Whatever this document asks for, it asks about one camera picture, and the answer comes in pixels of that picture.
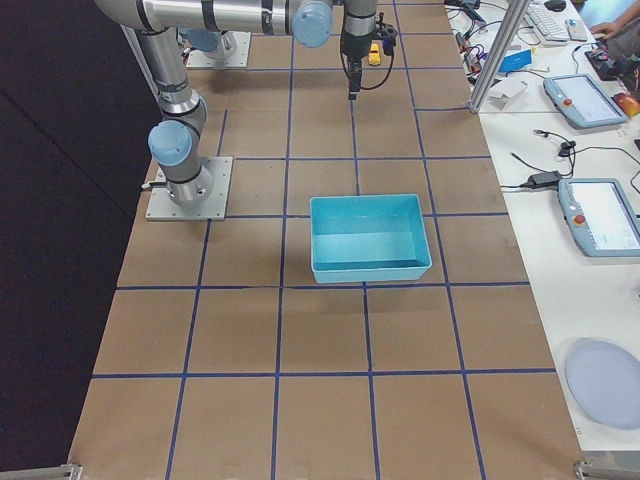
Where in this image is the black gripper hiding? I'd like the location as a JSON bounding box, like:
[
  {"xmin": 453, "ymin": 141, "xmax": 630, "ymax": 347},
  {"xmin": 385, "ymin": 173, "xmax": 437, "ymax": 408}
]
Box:
[{"xmin": 340, "ymin": 30, "xmax": 373, "ymax": 100}]

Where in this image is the yellow beetle toy car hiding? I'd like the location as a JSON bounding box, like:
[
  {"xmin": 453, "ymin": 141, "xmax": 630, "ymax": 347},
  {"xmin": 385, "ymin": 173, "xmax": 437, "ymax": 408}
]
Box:
[{"xmin": 367, "ymin": 42, "xmax": 381, "ymax": 66}]

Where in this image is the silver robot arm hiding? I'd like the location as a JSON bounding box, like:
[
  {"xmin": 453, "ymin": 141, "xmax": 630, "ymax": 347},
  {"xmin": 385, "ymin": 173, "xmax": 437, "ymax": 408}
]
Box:
[
  {"xmin": 96, "ymin": 1, "xmax": 333, "ymax": 205},
  {"xmin": 164, "ymin": 1, "xmax": 379, "ymax": 100}
]

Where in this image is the white folded paper box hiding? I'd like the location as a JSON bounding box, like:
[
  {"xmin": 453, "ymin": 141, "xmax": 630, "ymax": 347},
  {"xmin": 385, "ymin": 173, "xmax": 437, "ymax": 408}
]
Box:
[{"xmin": 487, "ymin": 78, "xmax": 528, "ymax": 110}]

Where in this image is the blue cardboard box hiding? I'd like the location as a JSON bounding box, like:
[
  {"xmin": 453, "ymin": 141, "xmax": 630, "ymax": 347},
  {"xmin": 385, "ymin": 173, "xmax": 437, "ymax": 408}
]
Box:
[{"xmin": 498, "ymin": 49, "xmax": 532, "ymax": 74}]

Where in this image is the light blue plastic bin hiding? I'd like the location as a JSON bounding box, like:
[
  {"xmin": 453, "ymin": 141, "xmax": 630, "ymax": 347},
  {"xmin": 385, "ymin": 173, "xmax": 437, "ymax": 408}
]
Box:
[{"xmin": 310, "ymin": 193, "xmax": 432, "ymax": 284}]

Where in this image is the white keyboard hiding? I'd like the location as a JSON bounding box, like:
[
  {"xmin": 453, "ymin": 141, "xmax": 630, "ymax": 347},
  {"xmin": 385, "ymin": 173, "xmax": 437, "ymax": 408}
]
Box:
[{"xmin": 523, "ymin": 3, "xmax": 570, "ymax": 46}]

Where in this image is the black power adapter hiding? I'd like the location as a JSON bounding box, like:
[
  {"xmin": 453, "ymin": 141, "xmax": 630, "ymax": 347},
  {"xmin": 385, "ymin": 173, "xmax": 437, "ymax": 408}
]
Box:
[{"xmin": 526, "ymin": 170, "xmax": 562, "ymax": 190}]

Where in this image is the far teach pendant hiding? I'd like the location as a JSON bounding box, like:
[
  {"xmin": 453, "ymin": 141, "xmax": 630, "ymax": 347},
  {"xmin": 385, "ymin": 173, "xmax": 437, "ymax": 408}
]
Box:
[{"xmin": 543, "ymin": 74, "xmax": 628, "ymax": 129}]

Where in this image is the teach pendant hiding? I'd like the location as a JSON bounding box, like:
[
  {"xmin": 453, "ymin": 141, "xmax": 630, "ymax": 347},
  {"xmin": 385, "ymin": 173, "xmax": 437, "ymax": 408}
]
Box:
[
  {"xmin": 557, "ymin": 178, "xmax": 639, "ymax": 257},
  {"xmin": 543, "ymin": 74, "xmax": 628, "ymax": 129}
]

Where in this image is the near teach pendant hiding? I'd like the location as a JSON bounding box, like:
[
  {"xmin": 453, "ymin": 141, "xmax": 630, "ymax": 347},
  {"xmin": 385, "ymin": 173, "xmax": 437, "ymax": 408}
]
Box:
[{"xmin": 557, "ymin": 178, "xmax": 639, "ymax": 257}]

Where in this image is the blue round plate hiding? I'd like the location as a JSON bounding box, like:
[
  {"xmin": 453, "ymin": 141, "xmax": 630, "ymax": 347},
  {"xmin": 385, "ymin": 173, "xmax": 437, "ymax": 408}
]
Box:
[{"xmin": 565, "ymin": 340, "xmax": 639, "ymax": 430}]

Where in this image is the black camera cable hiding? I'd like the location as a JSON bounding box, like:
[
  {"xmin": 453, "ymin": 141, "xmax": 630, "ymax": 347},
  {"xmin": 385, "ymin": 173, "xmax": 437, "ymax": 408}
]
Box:
[{"xmin": 340, "ymin": 47, "xmax": 396, "ymax": 92}]

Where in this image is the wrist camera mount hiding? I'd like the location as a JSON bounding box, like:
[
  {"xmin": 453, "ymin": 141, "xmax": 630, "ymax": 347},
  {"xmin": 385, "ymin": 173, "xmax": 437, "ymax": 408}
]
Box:
[{"xmin": 375, "ymin": 12, "xmax": 398, "ymax": 57}]

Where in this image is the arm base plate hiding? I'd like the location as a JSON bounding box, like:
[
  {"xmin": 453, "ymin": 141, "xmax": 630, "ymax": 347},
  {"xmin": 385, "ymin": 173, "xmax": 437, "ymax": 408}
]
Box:
[
  {"xmin": 145, "ymin": 157, "xmax": 234, "ymax": 221},
  {"xmin": 186, "ymin": 32, "xmax": 251, "ymax": 70}
]

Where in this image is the aluminium frame post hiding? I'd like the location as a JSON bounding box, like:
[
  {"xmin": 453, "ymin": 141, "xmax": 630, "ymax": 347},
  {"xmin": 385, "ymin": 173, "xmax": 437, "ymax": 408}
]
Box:
[{"xmin": 468, "ymin": 0, "xmax": 530, "ymax": 114}]

